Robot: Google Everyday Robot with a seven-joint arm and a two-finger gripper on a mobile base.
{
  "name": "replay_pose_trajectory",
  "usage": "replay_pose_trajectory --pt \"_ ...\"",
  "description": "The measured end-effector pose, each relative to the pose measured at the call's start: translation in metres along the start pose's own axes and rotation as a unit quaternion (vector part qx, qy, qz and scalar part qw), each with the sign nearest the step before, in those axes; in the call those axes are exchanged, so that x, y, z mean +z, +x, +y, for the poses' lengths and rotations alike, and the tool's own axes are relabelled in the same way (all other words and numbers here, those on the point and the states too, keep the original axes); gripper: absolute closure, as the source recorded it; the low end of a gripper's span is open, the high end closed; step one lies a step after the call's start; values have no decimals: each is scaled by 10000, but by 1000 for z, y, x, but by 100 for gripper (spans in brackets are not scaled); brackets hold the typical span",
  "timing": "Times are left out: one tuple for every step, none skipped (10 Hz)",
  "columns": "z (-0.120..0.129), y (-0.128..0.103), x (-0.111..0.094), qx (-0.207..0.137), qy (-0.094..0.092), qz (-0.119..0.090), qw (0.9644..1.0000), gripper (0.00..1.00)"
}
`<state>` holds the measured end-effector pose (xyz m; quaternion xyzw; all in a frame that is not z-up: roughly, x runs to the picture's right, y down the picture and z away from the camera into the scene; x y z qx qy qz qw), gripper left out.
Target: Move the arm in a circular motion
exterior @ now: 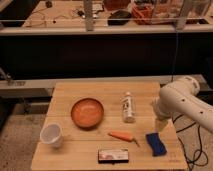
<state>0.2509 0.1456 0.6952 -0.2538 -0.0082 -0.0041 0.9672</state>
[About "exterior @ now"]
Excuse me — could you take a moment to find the black cable on floor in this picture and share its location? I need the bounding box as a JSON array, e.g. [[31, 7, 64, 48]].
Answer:
[[172, 113, 210, 171]]

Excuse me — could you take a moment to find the black rectangular box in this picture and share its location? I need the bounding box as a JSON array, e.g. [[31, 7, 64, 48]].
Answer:
[[98, 149, 129, 164]]

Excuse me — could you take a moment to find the black object on bench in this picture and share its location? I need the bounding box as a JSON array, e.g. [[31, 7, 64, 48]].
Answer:
[[107, 10, 131, 26]]

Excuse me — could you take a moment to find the orange container on bench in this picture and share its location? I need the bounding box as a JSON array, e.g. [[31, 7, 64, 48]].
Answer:
[[132, 5, 153, 25]]

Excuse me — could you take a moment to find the blue sponge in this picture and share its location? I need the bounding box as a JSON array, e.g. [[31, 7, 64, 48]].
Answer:
[[146, 133, 167, 157]]

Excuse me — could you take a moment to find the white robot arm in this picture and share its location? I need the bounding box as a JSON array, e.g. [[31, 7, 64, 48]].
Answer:
[[152, 76, 213, 133]]

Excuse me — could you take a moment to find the grey metal post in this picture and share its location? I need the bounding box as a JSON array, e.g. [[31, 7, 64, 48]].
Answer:
[[83, 0, 94, 31]]

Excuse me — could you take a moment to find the white plastic cup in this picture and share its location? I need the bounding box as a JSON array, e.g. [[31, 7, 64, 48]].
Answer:
[[40, 123, 63, 148]]

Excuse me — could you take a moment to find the orange wooden bowl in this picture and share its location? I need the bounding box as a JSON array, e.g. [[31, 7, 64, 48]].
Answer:
[[71, 98, 104, 129]]

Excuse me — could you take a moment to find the white bottle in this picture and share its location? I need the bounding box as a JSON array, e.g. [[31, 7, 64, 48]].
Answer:
[[122, 92, 135, 123]]

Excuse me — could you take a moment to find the orange carrot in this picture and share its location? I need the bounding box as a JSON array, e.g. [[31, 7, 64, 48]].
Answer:
[[109, 131, 139, 146]]

